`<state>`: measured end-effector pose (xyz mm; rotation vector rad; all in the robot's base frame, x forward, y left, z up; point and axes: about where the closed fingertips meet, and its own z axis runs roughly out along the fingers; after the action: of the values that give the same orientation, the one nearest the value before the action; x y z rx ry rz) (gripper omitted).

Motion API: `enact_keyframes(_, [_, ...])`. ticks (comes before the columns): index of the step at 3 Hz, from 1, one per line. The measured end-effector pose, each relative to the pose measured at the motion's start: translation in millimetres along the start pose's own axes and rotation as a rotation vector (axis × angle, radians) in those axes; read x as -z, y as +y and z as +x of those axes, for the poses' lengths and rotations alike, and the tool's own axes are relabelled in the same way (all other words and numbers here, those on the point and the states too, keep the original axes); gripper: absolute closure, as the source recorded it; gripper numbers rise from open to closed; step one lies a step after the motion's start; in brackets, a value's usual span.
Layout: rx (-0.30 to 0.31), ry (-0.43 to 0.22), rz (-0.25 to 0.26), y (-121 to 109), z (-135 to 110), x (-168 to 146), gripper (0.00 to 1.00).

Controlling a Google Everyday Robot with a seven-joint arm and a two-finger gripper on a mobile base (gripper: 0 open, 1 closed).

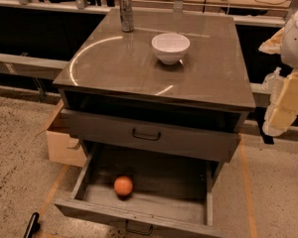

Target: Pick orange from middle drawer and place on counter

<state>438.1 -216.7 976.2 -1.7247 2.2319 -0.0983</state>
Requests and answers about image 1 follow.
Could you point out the metal shelf rail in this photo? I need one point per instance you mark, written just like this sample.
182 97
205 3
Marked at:
32 67

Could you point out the white ceramic bowl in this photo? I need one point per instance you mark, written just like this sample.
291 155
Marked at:
170 48

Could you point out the open grey middle drawer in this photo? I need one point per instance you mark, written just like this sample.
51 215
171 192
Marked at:
171 195

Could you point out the clear pump bottle left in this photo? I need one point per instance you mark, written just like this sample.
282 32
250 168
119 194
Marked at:
270 80

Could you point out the black object on floor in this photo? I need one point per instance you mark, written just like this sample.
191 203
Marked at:
33 225

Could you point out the cardboard box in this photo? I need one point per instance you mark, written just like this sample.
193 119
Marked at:
62 148

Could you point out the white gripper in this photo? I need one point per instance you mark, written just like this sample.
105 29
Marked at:
296 39

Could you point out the silver metal can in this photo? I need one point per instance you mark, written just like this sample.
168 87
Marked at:
126 15

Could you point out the orange fruit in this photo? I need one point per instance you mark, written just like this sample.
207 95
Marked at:
123 186

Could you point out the closed grey upper drawer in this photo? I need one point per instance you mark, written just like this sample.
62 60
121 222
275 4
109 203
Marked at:
154 137

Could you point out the grey drawer cabinet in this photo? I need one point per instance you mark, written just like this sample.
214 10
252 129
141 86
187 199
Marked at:
117 74

